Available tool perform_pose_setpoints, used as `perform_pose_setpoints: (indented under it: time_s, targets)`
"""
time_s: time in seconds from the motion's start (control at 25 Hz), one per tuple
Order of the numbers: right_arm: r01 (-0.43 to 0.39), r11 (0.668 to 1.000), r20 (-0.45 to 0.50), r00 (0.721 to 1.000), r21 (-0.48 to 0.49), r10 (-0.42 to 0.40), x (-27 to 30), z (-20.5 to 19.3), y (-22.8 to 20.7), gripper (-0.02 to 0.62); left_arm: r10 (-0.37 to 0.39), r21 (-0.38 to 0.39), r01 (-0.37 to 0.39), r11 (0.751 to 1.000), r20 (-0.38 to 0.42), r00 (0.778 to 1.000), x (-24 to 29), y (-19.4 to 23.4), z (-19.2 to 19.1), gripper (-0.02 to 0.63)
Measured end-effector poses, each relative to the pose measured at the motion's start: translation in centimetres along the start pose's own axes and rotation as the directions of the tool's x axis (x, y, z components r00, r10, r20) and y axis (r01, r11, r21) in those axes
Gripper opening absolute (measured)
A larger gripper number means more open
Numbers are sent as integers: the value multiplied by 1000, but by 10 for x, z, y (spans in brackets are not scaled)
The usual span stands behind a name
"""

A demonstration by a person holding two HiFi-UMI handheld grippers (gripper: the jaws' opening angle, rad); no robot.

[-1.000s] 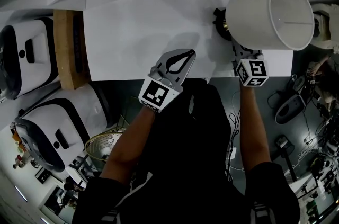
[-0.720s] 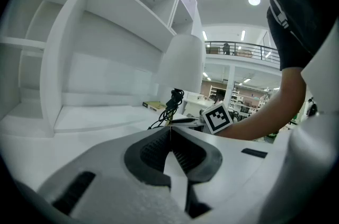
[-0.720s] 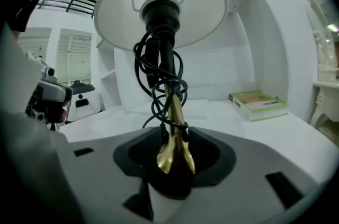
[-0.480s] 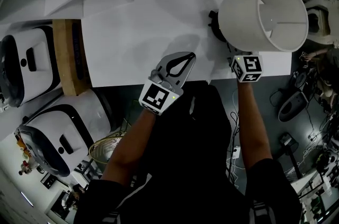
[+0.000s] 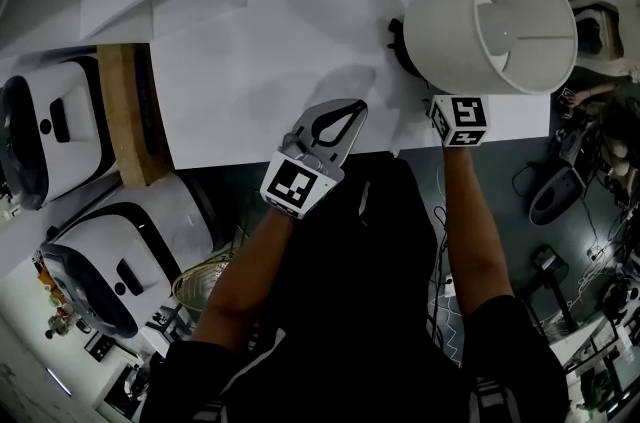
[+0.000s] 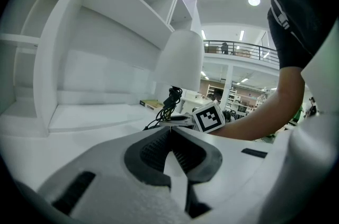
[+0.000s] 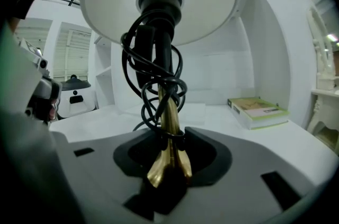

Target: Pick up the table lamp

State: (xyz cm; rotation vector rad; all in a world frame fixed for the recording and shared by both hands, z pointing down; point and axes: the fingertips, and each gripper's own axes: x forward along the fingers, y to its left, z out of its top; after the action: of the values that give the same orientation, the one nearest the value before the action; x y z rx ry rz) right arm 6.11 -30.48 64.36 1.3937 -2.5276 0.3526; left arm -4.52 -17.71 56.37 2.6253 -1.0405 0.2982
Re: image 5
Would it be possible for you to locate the person's black clothing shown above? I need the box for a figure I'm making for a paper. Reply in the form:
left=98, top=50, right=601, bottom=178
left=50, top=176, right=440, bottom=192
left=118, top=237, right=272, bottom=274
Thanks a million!
left=144, top=155, right=571, bottom=423

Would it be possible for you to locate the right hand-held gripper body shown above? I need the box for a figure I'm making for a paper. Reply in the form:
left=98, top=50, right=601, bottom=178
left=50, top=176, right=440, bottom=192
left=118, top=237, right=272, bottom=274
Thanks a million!
left=427, top=93, right=490, bottom=148

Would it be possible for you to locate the marble top black table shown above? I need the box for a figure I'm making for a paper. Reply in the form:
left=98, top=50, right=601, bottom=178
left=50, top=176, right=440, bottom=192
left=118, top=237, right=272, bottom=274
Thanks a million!
left=547, top=315, right=626, bottom=377

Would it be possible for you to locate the white table lamp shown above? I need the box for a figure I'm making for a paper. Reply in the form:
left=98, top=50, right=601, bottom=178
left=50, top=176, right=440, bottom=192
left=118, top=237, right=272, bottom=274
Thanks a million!
left=387, top=0, right=580, bottom=96

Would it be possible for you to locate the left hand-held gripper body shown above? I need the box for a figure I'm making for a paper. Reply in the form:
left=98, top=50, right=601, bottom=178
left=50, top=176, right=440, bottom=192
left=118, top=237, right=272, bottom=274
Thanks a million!
left=259, top=133, right=346, bottom=220

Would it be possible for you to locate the person's left forearm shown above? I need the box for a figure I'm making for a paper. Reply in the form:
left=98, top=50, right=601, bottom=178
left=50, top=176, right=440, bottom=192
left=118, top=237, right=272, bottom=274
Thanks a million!
left=192, top=205, right=296, bottom=352

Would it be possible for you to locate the brown cardboard box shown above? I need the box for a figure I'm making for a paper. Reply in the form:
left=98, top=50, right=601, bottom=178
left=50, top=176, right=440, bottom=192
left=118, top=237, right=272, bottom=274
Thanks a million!
left=97, top=43, right=176, bottom=188

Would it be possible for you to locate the white black machine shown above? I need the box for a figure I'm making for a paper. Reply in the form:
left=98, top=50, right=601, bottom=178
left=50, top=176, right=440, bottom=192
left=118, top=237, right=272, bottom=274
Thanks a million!
left=40, top=170, right=226, bottom=340
left=0, top=55, right=119, bottom=211

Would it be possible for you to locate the white desk with drawers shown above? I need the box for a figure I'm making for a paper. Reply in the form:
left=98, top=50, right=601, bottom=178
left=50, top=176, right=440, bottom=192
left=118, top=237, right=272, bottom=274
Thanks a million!
left=0, top=0, right=551, bottom=171

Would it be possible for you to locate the black wire bin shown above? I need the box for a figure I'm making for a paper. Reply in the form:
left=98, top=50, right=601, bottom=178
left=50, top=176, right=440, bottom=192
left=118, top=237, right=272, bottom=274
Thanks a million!
left=530, top=246, right=570, bottom=285

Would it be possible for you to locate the white ornate dressing table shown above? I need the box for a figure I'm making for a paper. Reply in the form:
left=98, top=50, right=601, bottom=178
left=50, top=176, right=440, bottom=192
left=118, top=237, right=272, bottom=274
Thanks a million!
left=559, top=0, right=640, bottom=85

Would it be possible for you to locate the badminton racket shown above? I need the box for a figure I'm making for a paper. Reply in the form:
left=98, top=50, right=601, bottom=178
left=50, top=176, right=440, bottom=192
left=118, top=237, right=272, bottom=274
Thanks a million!
left=172, top=250, right=251, bottom=312

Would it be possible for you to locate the grey oval device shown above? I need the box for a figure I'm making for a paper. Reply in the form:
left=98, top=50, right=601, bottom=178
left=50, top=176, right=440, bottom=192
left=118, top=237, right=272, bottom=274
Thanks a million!
left=528, top=165, right=587, bottom=226

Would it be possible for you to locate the person's right forearm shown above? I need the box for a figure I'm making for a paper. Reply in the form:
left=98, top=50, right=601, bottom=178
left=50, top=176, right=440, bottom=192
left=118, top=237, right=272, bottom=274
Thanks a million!
left=442, top=143, right=516, bottom=317

